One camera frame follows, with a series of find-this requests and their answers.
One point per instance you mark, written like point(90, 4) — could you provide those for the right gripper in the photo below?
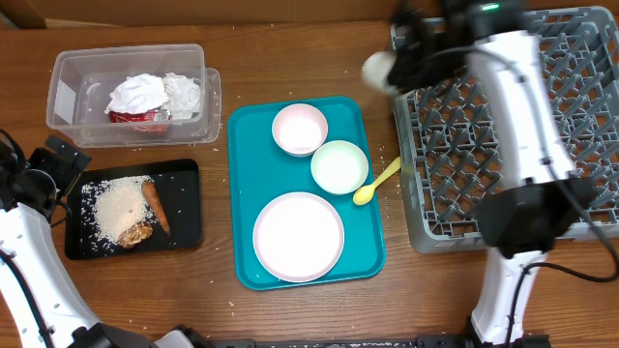
point(415, 78)

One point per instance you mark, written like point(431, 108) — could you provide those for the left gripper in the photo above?
point(65, 173)

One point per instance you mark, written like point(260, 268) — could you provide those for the small white cup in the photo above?
point(375, 72)

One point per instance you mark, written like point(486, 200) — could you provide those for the brown food scrap chunk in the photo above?
point(135, 235)

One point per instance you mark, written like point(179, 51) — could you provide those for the orange carrot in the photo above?
point(151, 196)

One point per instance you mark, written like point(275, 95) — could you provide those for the red foil snack wrapper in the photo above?
point(140, 118)

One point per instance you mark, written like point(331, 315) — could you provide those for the white paper napkin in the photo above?
point(183, 96)

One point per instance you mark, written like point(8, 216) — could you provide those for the large white plate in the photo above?
point(298, 237)

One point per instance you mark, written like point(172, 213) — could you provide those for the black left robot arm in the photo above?
point(41, 296)

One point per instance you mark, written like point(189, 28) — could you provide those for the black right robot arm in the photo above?
point(541, 194)

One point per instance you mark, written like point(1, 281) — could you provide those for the grey dishwasher rack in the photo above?
point(449, 150)

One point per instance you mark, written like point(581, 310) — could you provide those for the pile of rice grains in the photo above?
point(110, 207)

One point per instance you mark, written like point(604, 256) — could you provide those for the clear plastic bin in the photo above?
point(82, 81)

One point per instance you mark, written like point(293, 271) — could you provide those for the black plastic tray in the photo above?
point(177, 184)

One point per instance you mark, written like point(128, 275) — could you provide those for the pale green saucer plate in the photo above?
point(339, 167)

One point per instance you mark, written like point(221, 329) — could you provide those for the medium white plate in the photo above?
point(300, 129)

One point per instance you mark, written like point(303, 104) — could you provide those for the yellow plastic spoon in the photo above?
point(364, 194)

